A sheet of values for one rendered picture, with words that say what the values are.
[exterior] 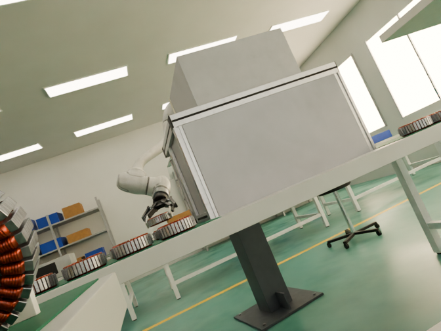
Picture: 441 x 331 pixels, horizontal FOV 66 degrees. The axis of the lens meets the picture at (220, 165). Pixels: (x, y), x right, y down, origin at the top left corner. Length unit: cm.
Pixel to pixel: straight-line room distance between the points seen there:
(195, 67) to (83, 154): 743
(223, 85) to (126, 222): 715
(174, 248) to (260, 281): 156
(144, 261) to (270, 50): 89
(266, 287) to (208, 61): 160
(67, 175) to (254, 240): 663
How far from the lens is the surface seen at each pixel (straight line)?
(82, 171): 849
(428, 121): 137
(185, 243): 87
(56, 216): 788
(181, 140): 112
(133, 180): 186
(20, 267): 25
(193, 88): 122
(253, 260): 236
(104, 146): 856
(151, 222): 158
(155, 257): 87
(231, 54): 131
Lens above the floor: 77
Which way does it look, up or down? 6 degrees up
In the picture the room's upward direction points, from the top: 23 degrees counter-clockwise
